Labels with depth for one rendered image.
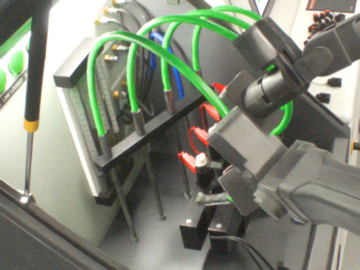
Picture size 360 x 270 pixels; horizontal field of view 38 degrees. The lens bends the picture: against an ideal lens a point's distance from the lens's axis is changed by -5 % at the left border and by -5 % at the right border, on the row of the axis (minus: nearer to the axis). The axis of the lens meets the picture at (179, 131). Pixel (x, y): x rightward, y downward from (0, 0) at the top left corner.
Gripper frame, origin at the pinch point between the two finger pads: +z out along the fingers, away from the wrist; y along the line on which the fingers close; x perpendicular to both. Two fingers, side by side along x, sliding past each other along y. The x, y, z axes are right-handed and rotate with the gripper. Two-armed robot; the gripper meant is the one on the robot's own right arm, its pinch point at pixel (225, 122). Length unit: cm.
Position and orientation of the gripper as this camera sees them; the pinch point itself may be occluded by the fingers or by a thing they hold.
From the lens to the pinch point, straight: 96.2
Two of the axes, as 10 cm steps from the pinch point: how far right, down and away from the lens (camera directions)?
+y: -6.8, -7.3, -0.8
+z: -4.7, 3.5, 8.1
